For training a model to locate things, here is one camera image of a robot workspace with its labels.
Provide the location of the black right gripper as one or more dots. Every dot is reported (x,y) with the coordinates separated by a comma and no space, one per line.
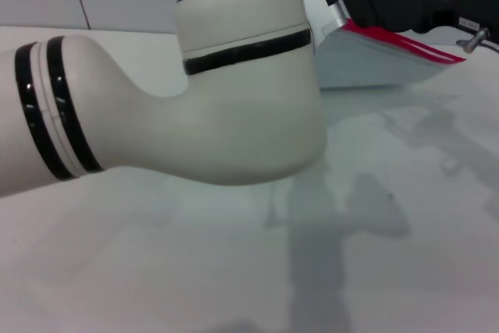
(440,9)

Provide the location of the clear red-zip document bag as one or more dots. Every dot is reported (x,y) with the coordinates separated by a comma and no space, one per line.
(370,64)

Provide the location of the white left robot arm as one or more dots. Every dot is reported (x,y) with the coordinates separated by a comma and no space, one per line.
(234,122)

